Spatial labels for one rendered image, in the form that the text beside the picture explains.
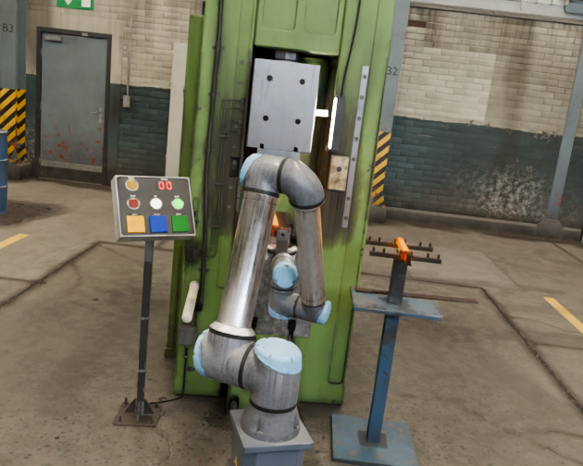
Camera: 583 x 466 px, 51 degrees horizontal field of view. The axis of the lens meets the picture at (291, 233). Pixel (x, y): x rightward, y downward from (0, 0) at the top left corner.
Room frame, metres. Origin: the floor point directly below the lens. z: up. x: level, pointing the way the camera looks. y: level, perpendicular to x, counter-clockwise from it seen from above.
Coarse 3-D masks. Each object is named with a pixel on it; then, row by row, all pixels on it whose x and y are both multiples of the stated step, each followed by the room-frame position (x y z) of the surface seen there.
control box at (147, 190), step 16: (128, 176) 2.64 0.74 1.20; (112, 192) 2.64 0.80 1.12; (128, 192) 2.61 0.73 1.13; (144, 192) 2.64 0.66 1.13; (160, 192) 2.68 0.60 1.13; (176, 192) 2.72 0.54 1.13; (128, 208) 2.57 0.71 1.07; (144, 208) 2.61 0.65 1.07; (160, 208) 2.65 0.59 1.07; (176, 208) 2.68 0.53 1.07; (144, 224) 2.58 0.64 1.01; (192, 224) 2.69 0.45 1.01; (128, 240) 2.57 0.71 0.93; (144, 240) 2.61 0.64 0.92
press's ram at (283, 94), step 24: (264, 72) 2.84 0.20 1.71; (288, 72) 2.86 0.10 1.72; (312, 72) 2.87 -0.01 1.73; (264, 96) 2.85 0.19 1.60; (288, 96) 2.86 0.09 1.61; (312, 96) 2.87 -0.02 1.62; (264, 120) 2.86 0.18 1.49; (288, 120) 2.86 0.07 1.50; (312, 120) 2.87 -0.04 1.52; (264, 144) 2.85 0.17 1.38; (288, 144) 2.86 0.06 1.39
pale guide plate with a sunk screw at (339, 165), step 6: (336, 156) 3.01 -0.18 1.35; (342, 156) 3.01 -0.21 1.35; (330, 162) 3.01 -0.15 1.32; (336, 162) 3.01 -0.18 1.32; (342, 162) 3.01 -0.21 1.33; (348, 162) 3.01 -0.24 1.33; (330, 168) 3.00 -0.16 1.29; (336, 168) 3.01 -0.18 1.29; (342, 168) 3.01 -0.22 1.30; (330, 174) 3.00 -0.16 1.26; (336, 174) 3.01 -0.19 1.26; (342, 174) 3.01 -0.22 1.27; (330, 180) 3.00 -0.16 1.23; (336, 180) 3.01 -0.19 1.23; (342, 180) 3.01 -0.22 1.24; (330, 186) 3.00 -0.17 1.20; (336, 186) 3.01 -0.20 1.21; (342, 186) 3.01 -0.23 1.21
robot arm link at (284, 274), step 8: (280, 256) 2.25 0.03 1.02; (272, 264) 2.24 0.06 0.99; (280, 264) 2.15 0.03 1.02; (288, 264) 2.15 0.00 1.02; (272, 272) 2.19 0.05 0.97; (280, 272) 2.14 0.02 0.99; (288, 272) 2.14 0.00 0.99; (296, 272) 2.15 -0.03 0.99; (272, 280) 2.17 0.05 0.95; (280, 280) 2.13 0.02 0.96; (288, 280) 2.14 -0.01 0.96; (288, 288) 2.15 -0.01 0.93
